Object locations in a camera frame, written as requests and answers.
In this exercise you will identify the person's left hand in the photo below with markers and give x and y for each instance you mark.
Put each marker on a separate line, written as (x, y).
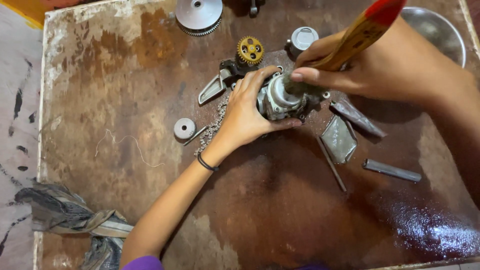
(242, 116)

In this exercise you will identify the person's right hand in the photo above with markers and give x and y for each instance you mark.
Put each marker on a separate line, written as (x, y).
(375, 67)

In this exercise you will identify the wooden paintbrush with red tip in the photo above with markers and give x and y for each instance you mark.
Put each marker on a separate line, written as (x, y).
(352, 41)

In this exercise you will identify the grey metal carburetor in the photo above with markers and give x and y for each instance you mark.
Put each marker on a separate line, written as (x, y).
(281, 99)

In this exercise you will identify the thin metal pin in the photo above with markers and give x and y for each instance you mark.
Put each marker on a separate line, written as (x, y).
(195, 135)

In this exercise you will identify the long grey metal guide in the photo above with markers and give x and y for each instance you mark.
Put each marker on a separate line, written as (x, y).
(356, 117)

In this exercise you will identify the small silver toothed gear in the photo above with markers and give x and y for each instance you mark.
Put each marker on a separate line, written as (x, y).
(184, 128)

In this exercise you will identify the black wrist band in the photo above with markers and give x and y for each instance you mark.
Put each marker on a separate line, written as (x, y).
(206, 164)

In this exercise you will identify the yellow gear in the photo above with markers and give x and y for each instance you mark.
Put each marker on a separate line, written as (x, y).
(250, 50)

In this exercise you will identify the silver metal bowl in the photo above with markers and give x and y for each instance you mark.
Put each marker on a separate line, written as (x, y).
(437, 32)

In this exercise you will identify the grey metal piston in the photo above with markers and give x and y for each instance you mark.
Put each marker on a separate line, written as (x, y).
(302, 41)

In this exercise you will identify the grey flat metal plate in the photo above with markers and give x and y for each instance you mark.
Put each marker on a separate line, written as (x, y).
(339, 139)

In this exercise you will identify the long thin metal rod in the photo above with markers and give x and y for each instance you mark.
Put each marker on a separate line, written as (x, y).
(331, 164)

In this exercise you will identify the grey metal tube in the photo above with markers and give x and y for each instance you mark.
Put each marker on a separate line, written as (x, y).
(392, 170)

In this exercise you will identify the large silver pulley disc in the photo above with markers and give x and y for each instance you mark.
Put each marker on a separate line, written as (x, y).
(199, 15)

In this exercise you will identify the dark metal part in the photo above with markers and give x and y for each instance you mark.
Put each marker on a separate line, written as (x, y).
(254, 6)

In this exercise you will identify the white thread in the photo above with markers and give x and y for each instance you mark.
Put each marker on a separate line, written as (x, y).
(123, 144)

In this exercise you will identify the striped dirty rag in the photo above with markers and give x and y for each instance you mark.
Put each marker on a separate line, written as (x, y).
(77, 221)

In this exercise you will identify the grey metal lever bracket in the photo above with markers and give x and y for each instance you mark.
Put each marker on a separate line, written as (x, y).
(213, 88)

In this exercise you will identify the black metal gear bracket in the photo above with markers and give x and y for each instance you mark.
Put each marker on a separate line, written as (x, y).
(236, 69)

